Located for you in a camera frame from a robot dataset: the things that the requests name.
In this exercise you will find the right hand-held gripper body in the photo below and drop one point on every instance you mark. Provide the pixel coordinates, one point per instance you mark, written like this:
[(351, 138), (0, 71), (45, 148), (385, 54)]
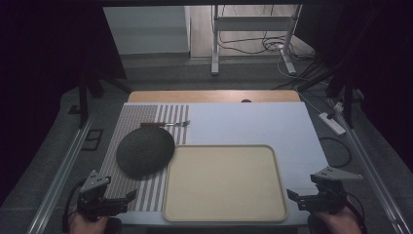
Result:
[(328, 193)]

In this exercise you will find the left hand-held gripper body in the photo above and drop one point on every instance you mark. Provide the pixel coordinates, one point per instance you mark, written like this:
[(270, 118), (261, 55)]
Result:
[(94, 198)]

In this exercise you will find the person's left hand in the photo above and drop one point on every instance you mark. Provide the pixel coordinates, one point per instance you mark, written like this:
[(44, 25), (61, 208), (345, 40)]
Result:
[(86, 226)]

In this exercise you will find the person's right hand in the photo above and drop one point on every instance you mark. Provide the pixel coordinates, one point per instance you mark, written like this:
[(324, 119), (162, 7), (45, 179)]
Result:
[(337, 222)]

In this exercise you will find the dark round plate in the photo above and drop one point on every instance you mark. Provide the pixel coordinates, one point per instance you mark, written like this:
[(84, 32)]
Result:
[(145, 151)]

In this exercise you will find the beige tray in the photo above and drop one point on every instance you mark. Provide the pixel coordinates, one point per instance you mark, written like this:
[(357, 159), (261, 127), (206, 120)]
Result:
[(224, 183)]

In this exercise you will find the white power strip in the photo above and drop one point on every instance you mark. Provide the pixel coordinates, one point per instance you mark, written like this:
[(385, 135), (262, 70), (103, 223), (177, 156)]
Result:
[(331, 123)]

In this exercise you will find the white table cover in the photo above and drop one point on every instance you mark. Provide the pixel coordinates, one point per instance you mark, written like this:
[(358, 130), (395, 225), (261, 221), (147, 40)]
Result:
[(253, 125)]

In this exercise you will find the striped grey placemat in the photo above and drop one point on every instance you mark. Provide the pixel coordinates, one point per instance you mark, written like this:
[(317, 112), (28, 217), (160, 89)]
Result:
[(142, 113)]

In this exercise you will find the white plug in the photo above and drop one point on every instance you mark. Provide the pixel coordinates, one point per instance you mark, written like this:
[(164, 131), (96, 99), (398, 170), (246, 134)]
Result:
[(338, 107)]

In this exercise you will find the wooden table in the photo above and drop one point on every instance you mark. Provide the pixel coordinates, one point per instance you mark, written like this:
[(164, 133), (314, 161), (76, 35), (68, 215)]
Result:
[(211, 96)]

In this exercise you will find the dark curtain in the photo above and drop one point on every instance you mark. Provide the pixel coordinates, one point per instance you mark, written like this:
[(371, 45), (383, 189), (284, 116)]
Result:
[(373, 58), (39, 65)]

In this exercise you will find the aluminium rail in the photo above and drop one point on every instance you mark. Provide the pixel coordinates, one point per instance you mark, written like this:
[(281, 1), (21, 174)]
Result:
[(373, 175), (58, 182)]

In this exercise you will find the black floor frame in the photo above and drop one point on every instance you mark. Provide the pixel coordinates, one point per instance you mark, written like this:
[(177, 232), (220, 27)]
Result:
[(92, 139)]

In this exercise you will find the white desk frame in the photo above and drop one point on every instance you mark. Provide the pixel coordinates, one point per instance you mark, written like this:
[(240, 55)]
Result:
[(253, 23)]

